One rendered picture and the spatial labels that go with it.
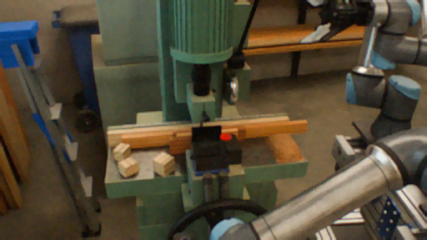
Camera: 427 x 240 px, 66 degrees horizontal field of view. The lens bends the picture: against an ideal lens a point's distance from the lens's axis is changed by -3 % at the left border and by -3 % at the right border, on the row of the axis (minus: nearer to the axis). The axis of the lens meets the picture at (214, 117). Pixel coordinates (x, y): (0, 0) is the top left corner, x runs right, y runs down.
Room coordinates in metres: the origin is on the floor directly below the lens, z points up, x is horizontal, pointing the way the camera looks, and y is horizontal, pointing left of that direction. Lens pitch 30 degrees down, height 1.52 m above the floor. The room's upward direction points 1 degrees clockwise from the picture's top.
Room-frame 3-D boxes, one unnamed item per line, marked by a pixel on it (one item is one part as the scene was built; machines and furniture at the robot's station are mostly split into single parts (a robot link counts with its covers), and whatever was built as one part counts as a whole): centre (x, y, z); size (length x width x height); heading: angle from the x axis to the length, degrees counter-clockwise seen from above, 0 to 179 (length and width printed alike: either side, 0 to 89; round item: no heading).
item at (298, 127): (0.94, -0.01, 0.92); 0.62 x 0.02 x 0.04; 101
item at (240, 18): (1.17, -0.06, 1.23); 0.09 x 0.08 x 0.15; 11
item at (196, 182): (0.74, 0.00, 0.92); 0.15 x 0.13 x 0.09; 101
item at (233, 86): (1.08, -0.05, 1.02); 0.12 x 0.03 x 0.12; 11
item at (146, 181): (0.82, 0.02, 0.87); 0.61 x 0.30 x 0.06; 101
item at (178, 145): (0.87, 0.04, 0.93); 0.20 x 0.02 x 0.05; 101
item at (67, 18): (2.64, 0.94, 0.48); 0.64 x 0.54 x 0.97; 112
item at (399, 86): (1.13, -0.70, 0.98); 0.13 x 0.12 x 0.14; 70
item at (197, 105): (0.95, 0.04, 1.03); 0.14 x 0.07 x 0.09; 11
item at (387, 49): (0.92, -0.50, 1.23); 0.11 x 0.08 x 0.11; 70
